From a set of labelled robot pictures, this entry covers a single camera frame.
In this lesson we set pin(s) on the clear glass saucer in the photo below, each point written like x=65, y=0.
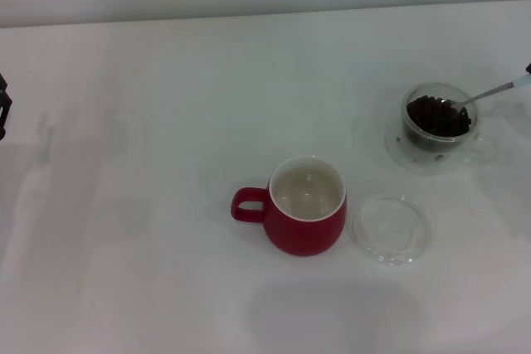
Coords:
x=410, y=165

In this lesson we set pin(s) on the dark coffee beans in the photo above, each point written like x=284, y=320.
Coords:
x=431, y=119

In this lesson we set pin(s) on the clear round glass lid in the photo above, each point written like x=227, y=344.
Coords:
x=390, y=246

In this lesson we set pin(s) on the clear glass cup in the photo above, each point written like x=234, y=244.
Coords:
x=473, y=130

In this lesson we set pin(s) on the red ceramic mug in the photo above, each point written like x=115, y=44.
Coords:
x=311, y=238

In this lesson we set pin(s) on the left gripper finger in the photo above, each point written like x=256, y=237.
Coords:
x=4, y=105

